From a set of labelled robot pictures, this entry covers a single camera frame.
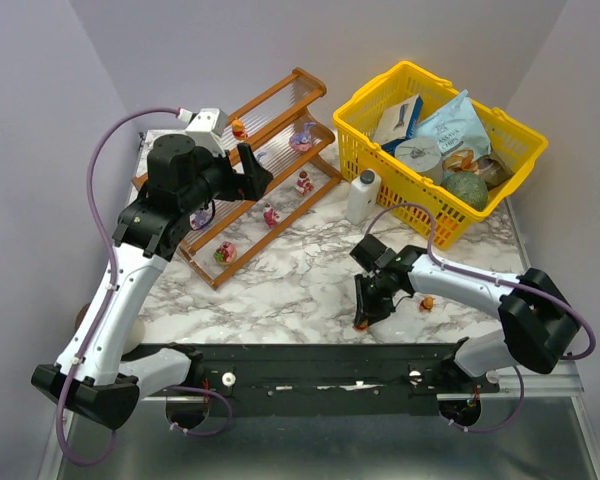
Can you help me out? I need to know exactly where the orange bear toy front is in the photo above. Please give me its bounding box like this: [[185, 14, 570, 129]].
[[353, 322, 368, 332]]

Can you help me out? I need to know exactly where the orange bear toy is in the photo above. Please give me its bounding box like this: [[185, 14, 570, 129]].
[[353, 322, 368, 332], [419, 296, 435, 312]]

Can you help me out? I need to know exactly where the dark pink cake toy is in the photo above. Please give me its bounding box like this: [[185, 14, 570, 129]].
[[263, 203, 280, 228]]

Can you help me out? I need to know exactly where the pink white cake toy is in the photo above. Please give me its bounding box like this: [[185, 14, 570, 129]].
[[295, 170, 314, 196]]

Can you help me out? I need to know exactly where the small burger toy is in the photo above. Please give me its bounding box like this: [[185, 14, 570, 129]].
[[231, 119, 249, 141]]

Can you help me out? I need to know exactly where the purple sitting bunny toy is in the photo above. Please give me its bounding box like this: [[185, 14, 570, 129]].
[[190, 210, 212, 231]]

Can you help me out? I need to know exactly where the pink strawberry cake toy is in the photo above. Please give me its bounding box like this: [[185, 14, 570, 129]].
[[213, 241, 238, 266]]

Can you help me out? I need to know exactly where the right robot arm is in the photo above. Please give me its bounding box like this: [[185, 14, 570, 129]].
[[350, 234, 580, 378]]

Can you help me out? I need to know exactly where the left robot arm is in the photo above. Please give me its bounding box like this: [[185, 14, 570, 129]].
[[31, 134, 273, 430]]

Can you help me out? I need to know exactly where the wooden tiered shelf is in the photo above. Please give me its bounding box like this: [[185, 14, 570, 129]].
[[131, 67, 342, 291]]

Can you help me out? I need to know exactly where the orange bear toy right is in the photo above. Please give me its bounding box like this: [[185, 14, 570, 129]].
[[419, 296, 435, 312]]

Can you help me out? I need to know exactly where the white bottle grey cap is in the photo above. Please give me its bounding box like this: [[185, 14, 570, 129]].
[[345, 169, 381, 225]]

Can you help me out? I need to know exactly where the green melon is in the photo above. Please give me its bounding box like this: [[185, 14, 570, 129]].
[[441, 172, 488, 211]]

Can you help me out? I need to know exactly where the grey round tin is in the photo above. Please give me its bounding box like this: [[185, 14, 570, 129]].
[[394, 137, 444, 185]]

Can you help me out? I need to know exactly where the blue white box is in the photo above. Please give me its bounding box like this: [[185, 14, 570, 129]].
[[371, 94, 423, 155]]

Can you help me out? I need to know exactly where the brown snack packet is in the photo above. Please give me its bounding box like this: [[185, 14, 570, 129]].
[[475, 152, 514, 190]]

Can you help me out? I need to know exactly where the tape roll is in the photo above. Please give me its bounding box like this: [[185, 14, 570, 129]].
[[74, 303, 145, 355]]

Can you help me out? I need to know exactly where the light blue chips bag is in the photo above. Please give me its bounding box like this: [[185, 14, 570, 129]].
[[414, 90, 491, 173]]

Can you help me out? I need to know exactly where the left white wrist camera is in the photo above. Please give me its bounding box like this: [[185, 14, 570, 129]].
[[177, 108, 228, 157]]

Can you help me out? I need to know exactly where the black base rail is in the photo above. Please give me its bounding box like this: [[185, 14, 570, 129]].
[[144, 342, 501, 417]]

